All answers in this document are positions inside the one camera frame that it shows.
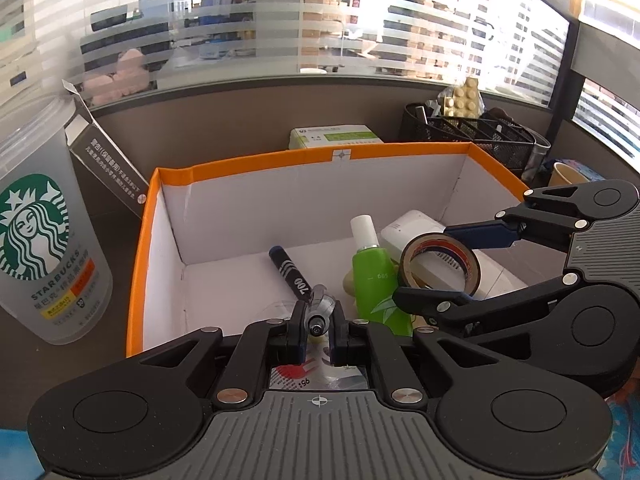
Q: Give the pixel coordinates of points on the yellow building block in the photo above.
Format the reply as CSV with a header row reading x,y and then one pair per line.
x,y
462,102

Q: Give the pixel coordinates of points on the orange cardboard box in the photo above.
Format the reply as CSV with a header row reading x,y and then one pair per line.
x,y
240,220

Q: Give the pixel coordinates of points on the beige paper cup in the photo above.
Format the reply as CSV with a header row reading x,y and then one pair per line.
x,y
567,174

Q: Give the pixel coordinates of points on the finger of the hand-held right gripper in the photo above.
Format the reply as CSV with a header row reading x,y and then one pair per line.
x,y
430,302
480,235

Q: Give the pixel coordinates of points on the pink plush toy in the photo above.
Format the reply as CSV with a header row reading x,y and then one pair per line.
x,y
120,80

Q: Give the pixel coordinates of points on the green and white box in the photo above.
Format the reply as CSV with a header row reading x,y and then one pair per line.
x,y
335,136

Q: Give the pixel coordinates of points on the white device with green label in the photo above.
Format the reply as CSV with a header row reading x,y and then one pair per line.
x,y
410,225

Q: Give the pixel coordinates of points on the black and white carton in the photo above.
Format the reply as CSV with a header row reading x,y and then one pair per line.
x,y
107,165

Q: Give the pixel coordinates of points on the cream cosmetic tube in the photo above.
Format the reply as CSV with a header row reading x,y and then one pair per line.
x,y
350,285

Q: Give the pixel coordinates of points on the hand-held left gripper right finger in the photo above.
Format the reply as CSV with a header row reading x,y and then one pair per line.
x,y
340,335

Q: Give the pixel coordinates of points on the blue paper bag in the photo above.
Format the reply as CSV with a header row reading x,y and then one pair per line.
x,y
15,455

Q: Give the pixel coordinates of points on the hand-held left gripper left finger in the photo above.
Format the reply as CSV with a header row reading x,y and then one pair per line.
x,y
296,332

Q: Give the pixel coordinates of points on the black marker pen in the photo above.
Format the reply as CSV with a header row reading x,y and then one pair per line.
x,y
292,272

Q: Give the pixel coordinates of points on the green tube white cap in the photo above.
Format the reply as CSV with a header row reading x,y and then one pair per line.
x,y
372,280

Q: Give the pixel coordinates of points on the grey roller blind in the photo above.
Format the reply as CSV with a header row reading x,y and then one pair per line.
x,y
605,45

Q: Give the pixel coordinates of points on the black mesh desk organizer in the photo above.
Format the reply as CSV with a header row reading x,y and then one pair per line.
x,y
500,145

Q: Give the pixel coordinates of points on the translucent plastic cup green logo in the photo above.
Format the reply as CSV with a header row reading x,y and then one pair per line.
x,y
50,260

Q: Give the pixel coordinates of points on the printed mouse mat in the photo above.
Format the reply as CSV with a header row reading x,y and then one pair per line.
x,y
625,435

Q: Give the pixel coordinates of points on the blue packet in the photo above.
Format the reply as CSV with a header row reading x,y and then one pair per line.
x,y
594,175

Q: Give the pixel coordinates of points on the brown packing tape roll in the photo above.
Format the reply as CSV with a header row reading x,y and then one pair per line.
x,y
474,270

